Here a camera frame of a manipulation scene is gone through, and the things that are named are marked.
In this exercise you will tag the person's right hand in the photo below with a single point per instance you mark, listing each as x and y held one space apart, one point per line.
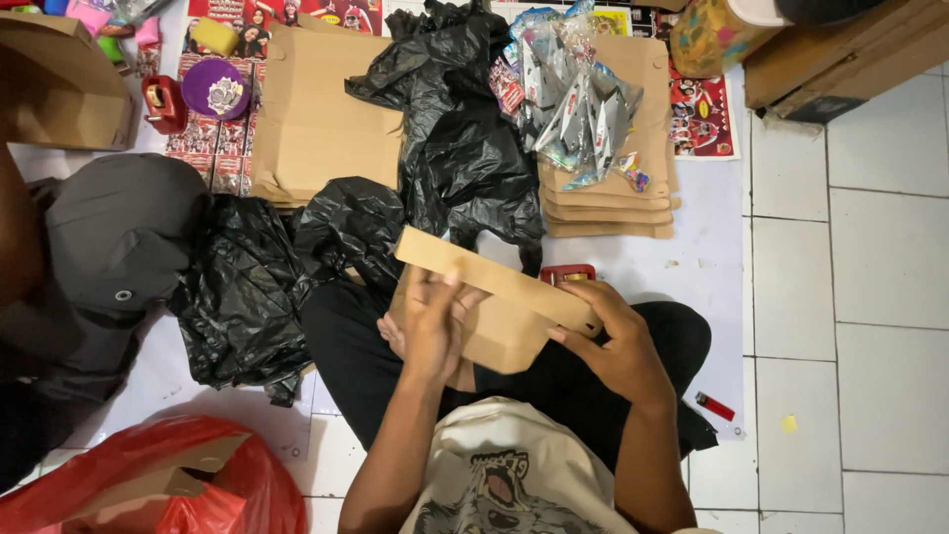
623 348

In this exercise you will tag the person's left hand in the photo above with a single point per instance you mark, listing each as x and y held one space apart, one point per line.
428 337

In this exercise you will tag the person's left fingers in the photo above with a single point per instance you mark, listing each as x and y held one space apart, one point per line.
436 293

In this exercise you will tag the brown cardboard box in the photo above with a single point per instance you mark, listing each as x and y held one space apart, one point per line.
59 89
504 326

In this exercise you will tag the person's black trousers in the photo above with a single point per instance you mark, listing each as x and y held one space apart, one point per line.
356 348

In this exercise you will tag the red tape dispenser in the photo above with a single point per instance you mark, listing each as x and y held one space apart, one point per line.
567 274
164 104

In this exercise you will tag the long black plastic bag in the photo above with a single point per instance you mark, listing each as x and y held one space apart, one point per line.
460 156

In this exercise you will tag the crumpled black plastic bag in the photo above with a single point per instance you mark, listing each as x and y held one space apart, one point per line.
252 297

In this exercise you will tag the narrow stack of flat cardboard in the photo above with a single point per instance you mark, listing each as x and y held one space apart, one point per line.
615 208

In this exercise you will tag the person's cream printed t-shirt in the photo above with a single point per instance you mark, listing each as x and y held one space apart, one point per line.
519 475

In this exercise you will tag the wide stack of flat cardboard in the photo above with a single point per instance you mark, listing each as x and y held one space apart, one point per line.
319 126

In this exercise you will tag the clear bag of snack packets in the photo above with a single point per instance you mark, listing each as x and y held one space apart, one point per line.
574 111

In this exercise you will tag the red plastic bag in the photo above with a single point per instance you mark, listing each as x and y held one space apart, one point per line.
256 475

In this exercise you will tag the white printed banner mat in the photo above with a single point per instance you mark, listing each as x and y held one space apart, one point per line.
704 252

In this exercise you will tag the purple round lid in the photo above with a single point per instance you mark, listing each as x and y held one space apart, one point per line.
215 89

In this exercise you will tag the red lighter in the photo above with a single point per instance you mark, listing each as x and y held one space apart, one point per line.
715 406

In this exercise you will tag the folded cardboard box in bag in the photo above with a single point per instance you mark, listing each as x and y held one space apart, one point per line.
156 482

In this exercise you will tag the yellow sponge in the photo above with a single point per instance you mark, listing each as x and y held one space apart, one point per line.
215 35

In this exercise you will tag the colourful floral container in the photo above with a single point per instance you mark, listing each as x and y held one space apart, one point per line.
704 41

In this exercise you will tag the yellow paper scrap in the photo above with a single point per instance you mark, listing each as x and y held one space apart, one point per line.
788 423

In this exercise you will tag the open brown cardboard box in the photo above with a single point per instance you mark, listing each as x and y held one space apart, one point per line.
59 89

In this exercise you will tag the heap of colourful sponges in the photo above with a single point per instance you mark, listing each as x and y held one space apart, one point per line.
96 22

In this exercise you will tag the large brown cardboard carton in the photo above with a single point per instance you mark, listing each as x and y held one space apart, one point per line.
845 59

